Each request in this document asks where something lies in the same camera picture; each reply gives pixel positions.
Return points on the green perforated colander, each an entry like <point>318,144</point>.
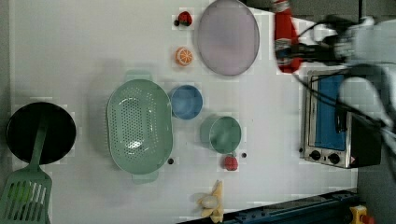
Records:
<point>139,126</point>

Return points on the red ketchup bottle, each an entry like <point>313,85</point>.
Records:
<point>285,37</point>

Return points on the peeled banana toy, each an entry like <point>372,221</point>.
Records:
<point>211,204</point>

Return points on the dark blue crate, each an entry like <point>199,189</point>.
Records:
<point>329,208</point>

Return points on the yellow red toy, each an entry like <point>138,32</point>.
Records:
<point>360,215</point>

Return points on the lilac round plate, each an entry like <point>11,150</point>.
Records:
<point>228,37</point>

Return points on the orange slice toy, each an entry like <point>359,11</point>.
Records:
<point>183,56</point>

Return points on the black toaster oven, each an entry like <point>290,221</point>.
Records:
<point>332,135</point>

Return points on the green slotted spatula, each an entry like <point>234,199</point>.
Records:
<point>26,196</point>

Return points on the green metal mug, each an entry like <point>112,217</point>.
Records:
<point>221,134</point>

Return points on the blue small bowl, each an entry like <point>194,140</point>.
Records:
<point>186,101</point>

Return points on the red strawberry toy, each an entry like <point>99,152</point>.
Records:
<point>184,18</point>

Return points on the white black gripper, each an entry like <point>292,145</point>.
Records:
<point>334,49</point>

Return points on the black round pan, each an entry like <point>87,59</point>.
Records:
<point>23,125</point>

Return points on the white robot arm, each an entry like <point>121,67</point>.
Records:
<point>367,50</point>

